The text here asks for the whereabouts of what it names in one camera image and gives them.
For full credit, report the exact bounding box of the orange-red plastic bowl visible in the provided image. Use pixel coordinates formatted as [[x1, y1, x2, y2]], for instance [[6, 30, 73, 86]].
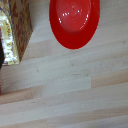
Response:
[[48, 0, 101, 51]]

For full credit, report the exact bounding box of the yellow red patterned carton box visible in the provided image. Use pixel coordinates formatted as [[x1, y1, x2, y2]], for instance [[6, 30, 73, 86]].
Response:
[[0, 0, 34, 67]]

